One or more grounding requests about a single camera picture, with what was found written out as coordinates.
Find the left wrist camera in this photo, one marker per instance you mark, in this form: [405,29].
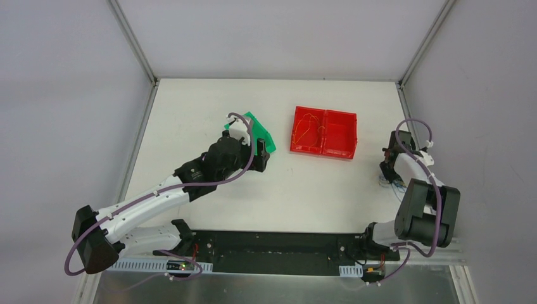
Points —
[239,130]

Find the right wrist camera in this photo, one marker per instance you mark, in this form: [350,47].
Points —
[423,155]

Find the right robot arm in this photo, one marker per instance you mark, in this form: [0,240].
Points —
[426,217]

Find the red double plastic bin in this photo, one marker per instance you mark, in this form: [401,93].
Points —
[322,132]

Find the green plastic bin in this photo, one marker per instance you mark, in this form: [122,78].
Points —
[258,131]

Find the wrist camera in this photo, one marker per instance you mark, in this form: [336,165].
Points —
[239,130]
[423,155]

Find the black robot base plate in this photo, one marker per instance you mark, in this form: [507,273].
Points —
[280,253]

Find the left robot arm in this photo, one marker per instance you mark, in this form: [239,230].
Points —
[101,237]

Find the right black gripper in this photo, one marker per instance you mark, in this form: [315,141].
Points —
[388,166]

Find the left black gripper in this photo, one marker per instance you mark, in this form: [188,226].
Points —
[260,156]

